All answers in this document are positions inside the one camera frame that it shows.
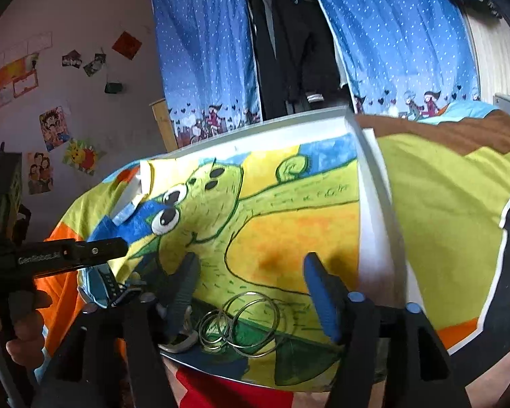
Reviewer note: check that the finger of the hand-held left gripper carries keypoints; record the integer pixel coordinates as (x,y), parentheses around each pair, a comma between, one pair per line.
(89,250)

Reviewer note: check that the red diamond wall paper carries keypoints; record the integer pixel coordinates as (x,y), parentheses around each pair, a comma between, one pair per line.
(126,45)

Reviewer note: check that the person's left hand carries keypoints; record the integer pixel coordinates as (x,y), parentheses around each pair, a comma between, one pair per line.
(25,335)

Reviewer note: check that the family cartoon wall drawing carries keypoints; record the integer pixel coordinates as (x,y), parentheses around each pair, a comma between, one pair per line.
(40,173)

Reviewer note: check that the white box with cartoon drawing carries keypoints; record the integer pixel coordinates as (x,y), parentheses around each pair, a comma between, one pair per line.
(280,204)

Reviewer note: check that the small wall photo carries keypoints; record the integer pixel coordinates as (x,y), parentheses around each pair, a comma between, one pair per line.
(94,64)
(72,58)

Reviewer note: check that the colourful striped bedsheet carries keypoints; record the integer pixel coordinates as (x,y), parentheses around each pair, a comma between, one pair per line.
(442,204)

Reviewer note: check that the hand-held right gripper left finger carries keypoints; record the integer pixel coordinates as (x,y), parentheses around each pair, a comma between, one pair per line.
(182,282)

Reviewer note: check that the small green hanging pouch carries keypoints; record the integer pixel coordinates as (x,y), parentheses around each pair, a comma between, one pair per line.
(113,88)

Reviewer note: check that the silver metal bangles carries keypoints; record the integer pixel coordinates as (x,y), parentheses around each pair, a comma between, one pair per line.
(246,323)

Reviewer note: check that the yellow cartoon wall poster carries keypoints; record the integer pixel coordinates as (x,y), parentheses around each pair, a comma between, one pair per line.
(84,156)

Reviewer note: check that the anime wall poster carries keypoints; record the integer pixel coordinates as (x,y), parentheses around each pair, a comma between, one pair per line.
(54,128)

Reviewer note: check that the blue dotted wardrobe curtain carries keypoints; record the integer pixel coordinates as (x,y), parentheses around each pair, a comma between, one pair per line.
(395,38)
(204,51)

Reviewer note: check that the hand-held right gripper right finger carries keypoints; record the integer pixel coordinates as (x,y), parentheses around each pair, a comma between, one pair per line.
(318,293)

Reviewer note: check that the group of wall certificates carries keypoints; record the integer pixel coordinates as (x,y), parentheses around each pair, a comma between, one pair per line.
(8,80)

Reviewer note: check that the dark hanging clothes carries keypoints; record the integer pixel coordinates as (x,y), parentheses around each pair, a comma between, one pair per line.
(293,51)

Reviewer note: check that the wooden cabinet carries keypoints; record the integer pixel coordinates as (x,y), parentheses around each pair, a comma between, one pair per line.
(163,123)

